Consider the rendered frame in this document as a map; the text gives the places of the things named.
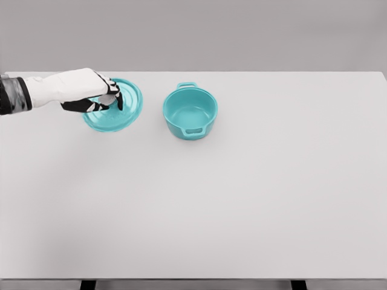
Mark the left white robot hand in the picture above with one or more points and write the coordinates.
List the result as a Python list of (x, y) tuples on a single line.
[(82, 85)]

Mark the teal pot lid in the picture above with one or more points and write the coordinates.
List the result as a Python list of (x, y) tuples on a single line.
[(127, 108)]

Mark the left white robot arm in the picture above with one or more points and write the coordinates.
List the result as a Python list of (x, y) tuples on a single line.
[(30, 90)]

